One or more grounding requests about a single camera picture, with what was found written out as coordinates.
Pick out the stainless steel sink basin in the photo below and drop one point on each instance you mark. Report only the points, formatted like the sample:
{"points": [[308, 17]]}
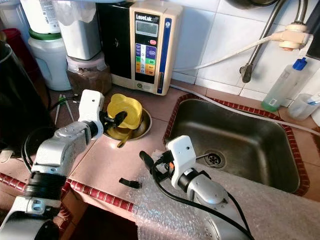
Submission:
{"points": [[245, 135]]}

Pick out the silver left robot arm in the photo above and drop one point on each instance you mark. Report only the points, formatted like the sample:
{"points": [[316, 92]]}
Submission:
{"points": [[60, 150]]}

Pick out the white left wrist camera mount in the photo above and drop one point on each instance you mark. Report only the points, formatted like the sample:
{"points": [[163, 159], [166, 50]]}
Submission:
{"points": [[92, 105]]}

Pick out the clear jar brown powder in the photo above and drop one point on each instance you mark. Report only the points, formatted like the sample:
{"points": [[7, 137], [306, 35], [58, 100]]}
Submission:
{"points": [[89, 80]]}

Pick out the translucent white plastic container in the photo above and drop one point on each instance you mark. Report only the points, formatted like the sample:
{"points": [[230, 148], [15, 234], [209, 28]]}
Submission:
{"points": [[77, 30]]}

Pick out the beige water ionizer machine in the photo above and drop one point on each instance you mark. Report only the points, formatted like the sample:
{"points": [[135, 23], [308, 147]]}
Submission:
{"points": [[147, 50]]}

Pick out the small black clip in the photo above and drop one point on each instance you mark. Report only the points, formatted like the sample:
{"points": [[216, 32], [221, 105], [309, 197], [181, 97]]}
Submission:
{"points": [[130, 183]]}

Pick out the clear bottle blue cap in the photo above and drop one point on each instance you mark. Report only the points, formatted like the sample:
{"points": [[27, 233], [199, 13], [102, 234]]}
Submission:
{"points": [[285, 85]]}

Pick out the clear plastic cup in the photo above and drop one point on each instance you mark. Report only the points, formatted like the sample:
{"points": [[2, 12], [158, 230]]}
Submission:
{"points": [[302, 106]]}

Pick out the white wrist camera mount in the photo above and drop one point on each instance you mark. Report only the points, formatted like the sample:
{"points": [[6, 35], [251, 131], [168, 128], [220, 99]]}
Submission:
{"points": [[182, 155], [92, 105]]}

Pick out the small green metal tongs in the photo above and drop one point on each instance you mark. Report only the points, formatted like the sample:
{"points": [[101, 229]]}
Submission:
{"points": [[61, 101]]}

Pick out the clear bubble wrap sheet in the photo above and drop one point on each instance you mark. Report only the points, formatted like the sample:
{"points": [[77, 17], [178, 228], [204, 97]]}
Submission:
{"points": [[280, 215]]}

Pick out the red plastic container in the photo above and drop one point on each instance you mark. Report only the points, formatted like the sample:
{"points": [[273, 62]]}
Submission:
{"points": [[17, 42]]}

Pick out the stainless steel bowl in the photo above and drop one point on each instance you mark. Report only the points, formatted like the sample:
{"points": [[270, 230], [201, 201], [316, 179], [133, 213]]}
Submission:
{"points": [[144, 129]]}

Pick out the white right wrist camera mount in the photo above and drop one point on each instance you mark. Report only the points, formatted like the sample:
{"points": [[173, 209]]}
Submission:
{"points": [[182, 155]]}

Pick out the white labelled bottle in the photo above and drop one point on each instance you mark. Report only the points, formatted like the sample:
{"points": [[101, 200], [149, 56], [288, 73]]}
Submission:
{"points": [[40, 15]]}

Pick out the black electric kettle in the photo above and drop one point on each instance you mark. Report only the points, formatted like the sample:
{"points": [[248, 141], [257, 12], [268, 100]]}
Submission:
{"points": [[20, 100]]}

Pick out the metal faucet pipe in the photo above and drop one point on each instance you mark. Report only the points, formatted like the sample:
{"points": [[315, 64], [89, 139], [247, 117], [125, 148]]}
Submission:
{"points": [[262, 45]]}

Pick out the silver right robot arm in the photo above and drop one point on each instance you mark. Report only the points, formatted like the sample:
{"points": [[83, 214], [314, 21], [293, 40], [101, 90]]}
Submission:
{"points": [[212, 192]]}

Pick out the white jar green lid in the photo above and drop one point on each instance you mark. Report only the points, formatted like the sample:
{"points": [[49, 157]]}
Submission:
{"points": [[52, 62]]}

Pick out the small white plastic piece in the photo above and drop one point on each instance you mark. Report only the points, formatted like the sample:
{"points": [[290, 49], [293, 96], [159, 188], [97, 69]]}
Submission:
{"points": [[6, 155]]}

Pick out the dark hanging pan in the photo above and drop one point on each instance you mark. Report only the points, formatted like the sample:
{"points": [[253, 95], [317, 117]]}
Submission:
{"points": [[250, 3]]}

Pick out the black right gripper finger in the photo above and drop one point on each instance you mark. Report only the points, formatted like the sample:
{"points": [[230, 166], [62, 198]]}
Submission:
{"points": [[149, 161]]}

